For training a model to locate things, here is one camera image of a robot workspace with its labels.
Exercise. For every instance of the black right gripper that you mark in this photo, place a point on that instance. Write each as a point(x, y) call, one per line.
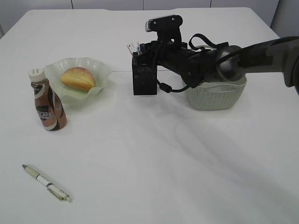
point(171, 56)

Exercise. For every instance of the blue grey pen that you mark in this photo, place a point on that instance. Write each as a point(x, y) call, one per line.
point(138, 49)

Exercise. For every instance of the clear plastic ruler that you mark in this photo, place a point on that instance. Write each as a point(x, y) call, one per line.
point(133, 47)

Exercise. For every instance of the bread roll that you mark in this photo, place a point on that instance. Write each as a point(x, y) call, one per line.
point(78, 78)

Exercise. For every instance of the brown coffee bottle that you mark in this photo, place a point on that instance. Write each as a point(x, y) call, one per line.
point(47, 103)

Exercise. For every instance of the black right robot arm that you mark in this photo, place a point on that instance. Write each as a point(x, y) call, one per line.
point(279, 55)

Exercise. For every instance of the black pen holder box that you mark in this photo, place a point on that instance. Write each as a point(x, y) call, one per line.
point(144, 75)

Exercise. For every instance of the light green woven basket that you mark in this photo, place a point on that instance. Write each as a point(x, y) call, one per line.
point(222, 84)

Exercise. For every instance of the pale green wavy plate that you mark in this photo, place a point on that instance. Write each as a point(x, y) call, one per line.
point(69, 95)

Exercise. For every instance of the cream white pen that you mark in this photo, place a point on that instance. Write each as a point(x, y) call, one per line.
point(52, 188)

